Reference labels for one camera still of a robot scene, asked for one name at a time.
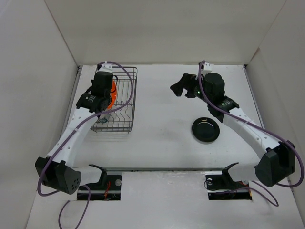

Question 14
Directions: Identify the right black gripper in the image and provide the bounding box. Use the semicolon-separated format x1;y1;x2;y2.
170;73;212;104

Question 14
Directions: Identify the orange plate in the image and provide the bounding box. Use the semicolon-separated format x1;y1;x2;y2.
107;80;117;109

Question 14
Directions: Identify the white plate teal rim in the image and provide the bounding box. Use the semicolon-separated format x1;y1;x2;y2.
96;114;110;124

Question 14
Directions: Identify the black plate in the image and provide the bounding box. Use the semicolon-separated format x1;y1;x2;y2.
192;117;220;143

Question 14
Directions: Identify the clear glass plate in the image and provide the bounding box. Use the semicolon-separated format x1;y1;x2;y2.
109;112;118;122

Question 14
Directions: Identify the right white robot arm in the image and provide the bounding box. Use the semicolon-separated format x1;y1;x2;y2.
170;73;295;188

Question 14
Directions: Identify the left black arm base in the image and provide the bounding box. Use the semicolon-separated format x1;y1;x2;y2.
87;171;122;201

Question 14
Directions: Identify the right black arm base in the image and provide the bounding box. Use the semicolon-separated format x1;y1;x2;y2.
204;171;252;200

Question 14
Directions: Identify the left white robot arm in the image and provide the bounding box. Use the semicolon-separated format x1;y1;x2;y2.
35;71;114;195

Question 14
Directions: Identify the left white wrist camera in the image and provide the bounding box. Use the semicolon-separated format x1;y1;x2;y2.
96;62;113;73

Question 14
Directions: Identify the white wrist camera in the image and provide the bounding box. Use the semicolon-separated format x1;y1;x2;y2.
96;62;113;73
201;62;213;74

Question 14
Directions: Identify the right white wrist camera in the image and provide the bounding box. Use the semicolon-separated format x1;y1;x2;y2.
201;62;213;74

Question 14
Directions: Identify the grey wire dish rack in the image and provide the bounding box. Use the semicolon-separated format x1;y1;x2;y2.
91;66;138;132

